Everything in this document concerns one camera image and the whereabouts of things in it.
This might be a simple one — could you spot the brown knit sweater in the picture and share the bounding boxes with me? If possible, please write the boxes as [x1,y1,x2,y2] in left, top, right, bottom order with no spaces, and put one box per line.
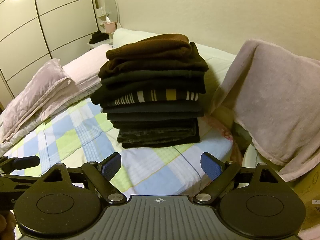
[98,34,208,79]

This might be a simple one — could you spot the stack of dark folded clothes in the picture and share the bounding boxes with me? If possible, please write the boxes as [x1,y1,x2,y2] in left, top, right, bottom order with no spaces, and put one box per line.
[91,68,206,148]

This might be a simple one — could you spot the person left hand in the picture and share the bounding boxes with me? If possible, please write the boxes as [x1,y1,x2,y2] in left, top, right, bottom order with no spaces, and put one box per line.
[0,211,16,240]

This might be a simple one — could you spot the white striped quilt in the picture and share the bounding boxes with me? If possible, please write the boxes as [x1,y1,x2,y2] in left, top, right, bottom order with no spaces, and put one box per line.
[1,86,98,156]

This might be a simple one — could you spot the checkered bed sheet mattress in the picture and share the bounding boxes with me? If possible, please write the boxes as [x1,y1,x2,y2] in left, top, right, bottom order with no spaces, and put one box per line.
[6,99,233,196]

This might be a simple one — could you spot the pink folded blanket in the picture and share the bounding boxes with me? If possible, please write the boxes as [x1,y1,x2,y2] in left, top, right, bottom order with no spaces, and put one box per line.
[1,44,112,142]

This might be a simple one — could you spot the pink towel on chair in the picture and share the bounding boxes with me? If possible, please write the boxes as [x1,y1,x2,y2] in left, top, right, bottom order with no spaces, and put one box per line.
[210,39,319,181]

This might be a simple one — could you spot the pink tissue box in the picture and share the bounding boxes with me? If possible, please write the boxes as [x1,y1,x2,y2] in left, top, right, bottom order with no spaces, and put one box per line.
[104,22,117,34]

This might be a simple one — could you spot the oval vanity mirror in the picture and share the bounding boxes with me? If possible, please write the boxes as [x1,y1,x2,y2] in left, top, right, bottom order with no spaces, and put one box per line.
[104,0,121,29]

